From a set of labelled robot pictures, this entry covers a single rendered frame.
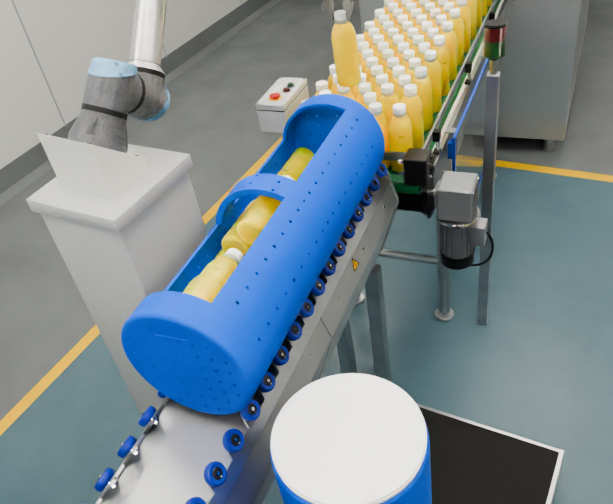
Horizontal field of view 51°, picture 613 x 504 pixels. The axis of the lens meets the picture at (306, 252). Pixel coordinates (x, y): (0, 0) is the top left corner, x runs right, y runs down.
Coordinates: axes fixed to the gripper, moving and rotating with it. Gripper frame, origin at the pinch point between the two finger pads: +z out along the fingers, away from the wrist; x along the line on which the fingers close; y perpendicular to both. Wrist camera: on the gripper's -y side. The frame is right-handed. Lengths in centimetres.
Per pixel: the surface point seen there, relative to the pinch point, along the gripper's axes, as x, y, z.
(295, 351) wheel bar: 13, 84, 46
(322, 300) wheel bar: 13, 67, 46
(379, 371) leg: 7, 22, 124
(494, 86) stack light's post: 39, -22, 31
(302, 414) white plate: 26, 107, 36
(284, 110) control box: -21.7, 3.5, 28.5
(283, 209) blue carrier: 10, 70, 17
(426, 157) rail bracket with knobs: 25.6, 11.4, 37.9
